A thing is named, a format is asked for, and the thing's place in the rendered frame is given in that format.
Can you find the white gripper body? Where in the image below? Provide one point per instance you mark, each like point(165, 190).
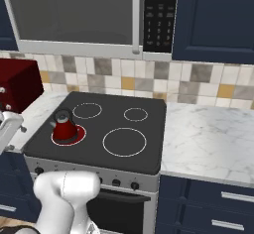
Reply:
point(9, 127)

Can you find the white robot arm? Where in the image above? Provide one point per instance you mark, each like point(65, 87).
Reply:
point(71, 191)

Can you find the black stove knob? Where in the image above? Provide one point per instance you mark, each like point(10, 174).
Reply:
point(115, 182)
point(134, 185)
point(39, 170)
point(100, 179)

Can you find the navy base cupboard door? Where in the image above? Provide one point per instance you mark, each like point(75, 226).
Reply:
point(16, 185)

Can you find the dark red toaster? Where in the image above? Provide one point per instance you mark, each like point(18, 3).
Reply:
point(18, 82)

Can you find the silver stove with black hob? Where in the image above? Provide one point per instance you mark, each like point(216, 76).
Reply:
point(125, 145)

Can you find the grey microwave door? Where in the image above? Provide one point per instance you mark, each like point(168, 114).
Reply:
point(72, 13)

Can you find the black oven door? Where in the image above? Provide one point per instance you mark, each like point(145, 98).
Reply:
point(122, 216)

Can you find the silver microwave oven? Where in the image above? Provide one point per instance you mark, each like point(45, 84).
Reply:
point(99, 16)

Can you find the navy drawer front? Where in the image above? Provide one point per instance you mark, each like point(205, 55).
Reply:
point(198, 223)
point(205, 195)

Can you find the navy wall cupboard door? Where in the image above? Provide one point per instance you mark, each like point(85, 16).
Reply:
point(6, 26)
point(215, 20)

